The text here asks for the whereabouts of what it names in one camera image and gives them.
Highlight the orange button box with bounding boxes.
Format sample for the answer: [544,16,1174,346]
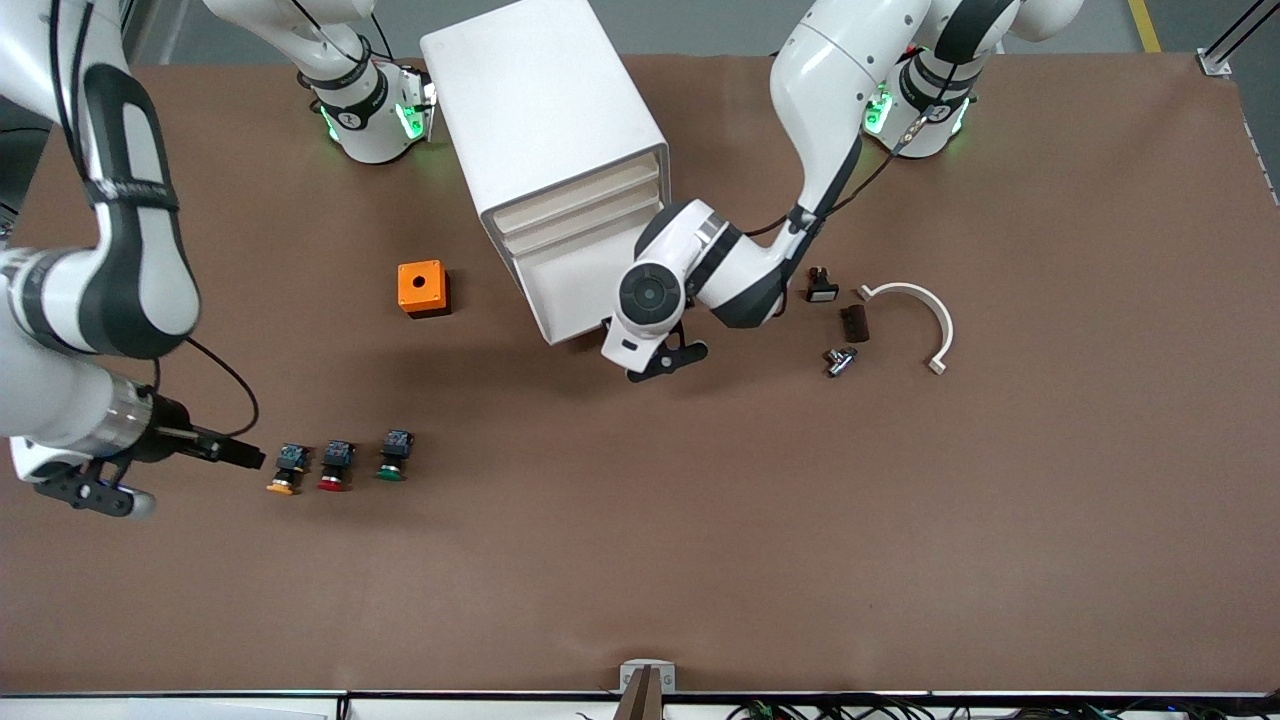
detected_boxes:
[397,260,453,319]

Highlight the green push button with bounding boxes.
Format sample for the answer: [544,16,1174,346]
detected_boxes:
[375,429,416,483]

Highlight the white curved bracket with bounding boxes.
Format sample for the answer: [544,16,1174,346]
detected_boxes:
[857,282,955,376]

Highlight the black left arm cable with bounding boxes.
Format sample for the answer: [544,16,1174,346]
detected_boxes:
[740,95,961,241]

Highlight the yellow push button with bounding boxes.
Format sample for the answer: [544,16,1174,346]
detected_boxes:
[266,443,311,496]

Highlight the grey metal bracket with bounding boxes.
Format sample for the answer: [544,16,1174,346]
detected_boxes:
[619,660,677,693]

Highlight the red push button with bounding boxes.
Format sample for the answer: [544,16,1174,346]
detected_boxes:
[317,439,358,493]

